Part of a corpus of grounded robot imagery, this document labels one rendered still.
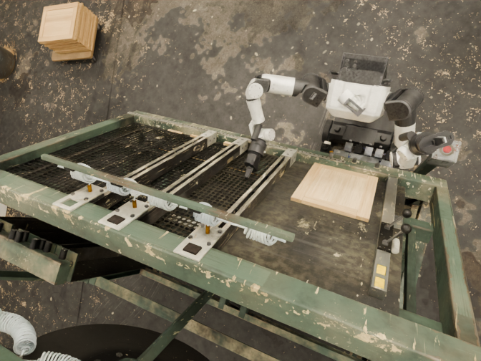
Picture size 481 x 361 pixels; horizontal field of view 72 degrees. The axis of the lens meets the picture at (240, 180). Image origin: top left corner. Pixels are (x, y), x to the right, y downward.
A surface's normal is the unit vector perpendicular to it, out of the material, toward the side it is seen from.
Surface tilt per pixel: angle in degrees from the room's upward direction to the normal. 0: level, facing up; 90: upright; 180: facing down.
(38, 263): 0
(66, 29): 0
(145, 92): 0
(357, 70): 23
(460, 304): 58
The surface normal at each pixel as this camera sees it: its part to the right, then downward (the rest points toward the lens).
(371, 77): -0.41, 0.25
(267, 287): 0.07, -0.88
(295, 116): -0.33, -0.13
